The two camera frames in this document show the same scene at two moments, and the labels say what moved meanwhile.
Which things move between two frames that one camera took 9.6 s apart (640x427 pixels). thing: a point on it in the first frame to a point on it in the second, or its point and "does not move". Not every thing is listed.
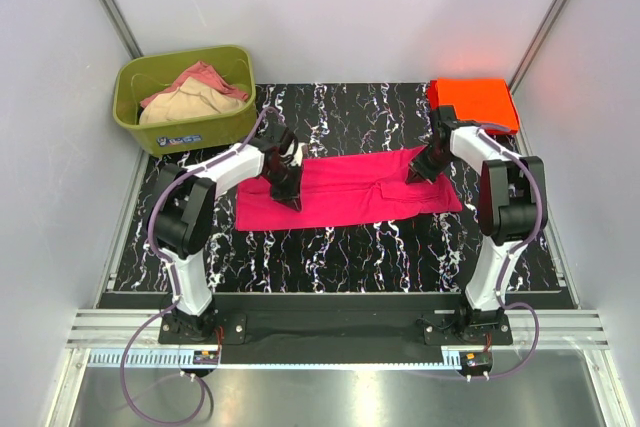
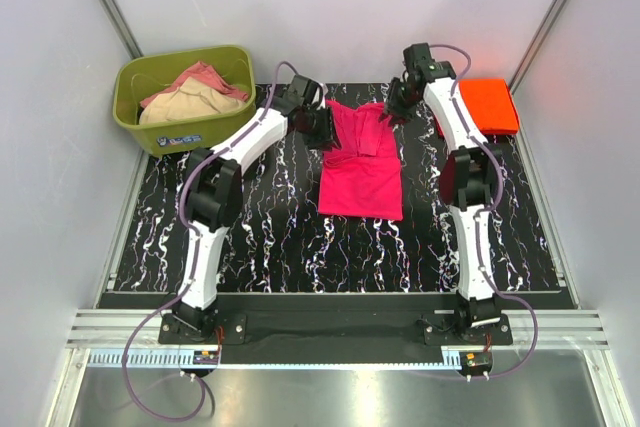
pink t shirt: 346,188 to 363,176
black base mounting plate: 334,329 does not move
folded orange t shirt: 486,101 does not move
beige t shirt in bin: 192,99 does not move
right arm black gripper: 416,165 to 397,114
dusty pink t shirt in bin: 203,73 does not move
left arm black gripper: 291,196 to 326,140
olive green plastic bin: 187,101 does not move
